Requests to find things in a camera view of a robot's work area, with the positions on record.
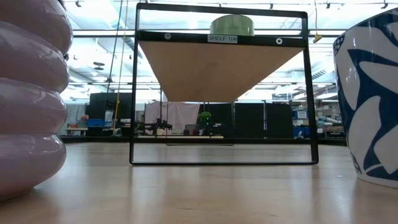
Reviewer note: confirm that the black metal wooden shelf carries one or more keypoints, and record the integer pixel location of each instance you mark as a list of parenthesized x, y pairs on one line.
[(217, 68)]

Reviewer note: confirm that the background wooden table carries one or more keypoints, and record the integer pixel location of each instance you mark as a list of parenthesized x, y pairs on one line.
[(186, 137)]

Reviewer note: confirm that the blue storage bin stack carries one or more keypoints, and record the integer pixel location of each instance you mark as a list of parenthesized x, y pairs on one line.
[(300, 123)]

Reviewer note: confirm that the white shelf label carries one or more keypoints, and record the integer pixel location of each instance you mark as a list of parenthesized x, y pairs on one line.
[(222, 39)]

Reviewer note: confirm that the pale green ceramic mug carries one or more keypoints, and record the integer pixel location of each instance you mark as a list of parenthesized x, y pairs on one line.
[(231, 25)]

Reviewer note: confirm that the pink ribbed ceramic mug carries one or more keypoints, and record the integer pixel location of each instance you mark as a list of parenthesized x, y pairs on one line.
[(31, 102)]

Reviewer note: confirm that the background black robot arm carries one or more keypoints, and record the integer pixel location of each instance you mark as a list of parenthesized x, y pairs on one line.
[(160, 126)]

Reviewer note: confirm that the black partition panels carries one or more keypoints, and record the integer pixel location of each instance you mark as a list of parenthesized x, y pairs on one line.
[(248, 119)]

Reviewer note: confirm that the green potted plant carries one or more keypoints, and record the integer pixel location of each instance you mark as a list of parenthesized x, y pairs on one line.
[(205, 119)]

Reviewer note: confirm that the blue white floral mug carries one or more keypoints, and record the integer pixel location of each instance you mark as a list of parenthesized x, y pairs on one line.
[(370, 102)]

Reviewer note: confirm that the white hanging cloth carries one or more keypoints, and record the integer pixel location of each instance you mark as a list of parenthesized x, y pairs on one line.
[(180, 113)]

